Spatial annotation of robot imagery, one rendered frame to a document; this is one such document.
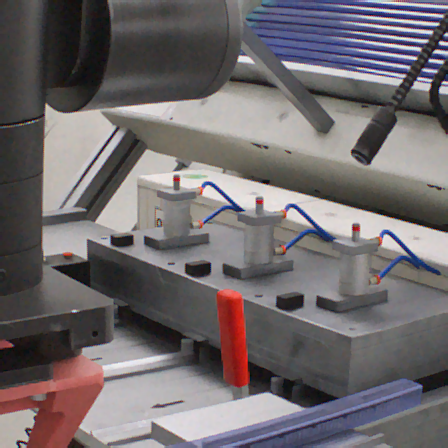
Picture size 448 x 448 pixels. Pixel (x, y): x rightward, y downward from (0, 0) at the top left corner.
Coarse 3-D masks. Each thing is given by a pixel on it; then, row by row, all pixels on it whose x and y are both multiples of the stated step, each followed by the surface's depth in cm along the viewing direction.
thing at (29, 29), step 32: (0, 0) 35; (32, 0) 36; (64, 0) 39; (96, 0) 39; (0, 32) 36; (32, 32) 37; (64, 32) 40; (0, 64) 36; (32, 64) 37; (64, 64) 40; (0, 96) 36; (32, 96) 37
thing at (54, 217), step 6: (54, 210) 138; (60, 210) 139; (66, 210) 139; (72, 210) 139; (78, 210) 139; (84, 210) 139; (48, 216) 136; (54, 216) 137; (60, 216) 137; (66, 216) 138; (72, 216) 138; (78, 216) 139; (84, 216) 139; (42, 222) 136; (48, 222) 137; (54, 222) 137; (60, 222) 138; (66, 222) 138
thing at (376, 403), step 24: (384, 384) 56; (408, 384) 56; (312, 408) 53; (336, 408) 53; (360, 408) 54; (384, 408) 55; (408, 408) 56; (240, 432) 50; (264, 432) 50; (288, 432) 51; (312, 432) 52; (336, 432) 53
